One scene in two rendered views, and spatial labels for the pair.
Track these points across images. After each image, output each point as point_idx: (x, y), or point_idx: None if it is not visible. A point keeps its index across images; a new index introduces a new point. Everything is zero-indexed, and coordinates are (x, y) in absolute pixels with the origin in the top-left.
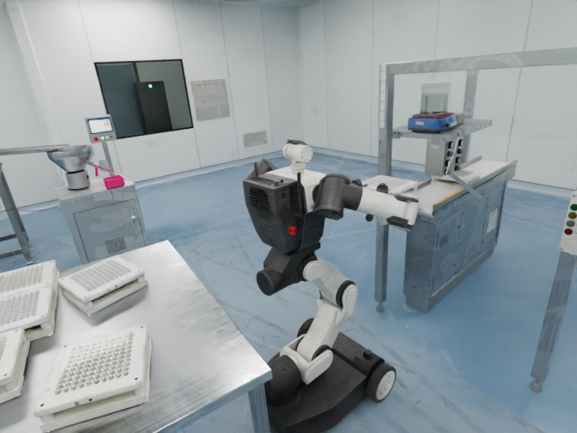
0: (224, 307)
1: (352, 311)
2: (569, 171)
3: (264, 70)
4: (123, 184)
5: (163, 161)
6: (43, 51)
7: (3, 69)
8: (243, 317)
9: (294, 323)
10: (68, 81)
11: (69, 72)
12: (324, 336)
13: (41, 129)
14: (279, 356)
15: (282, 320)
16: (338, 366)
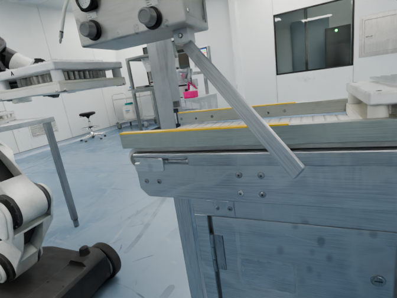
0: (155, 205)
1: (5, 239)
2: None
3: None
4: (193, 96)
5: (314, 96)
6: (243, 13)
7: (221, 29)
8: (145, 219)
9: (145, 249)
10: (254, 32)
11: (255, 26)
12: (1, 246)
13: (234, 67)
14: (49, 249)
15: (146, 240)
16: (20, 297)
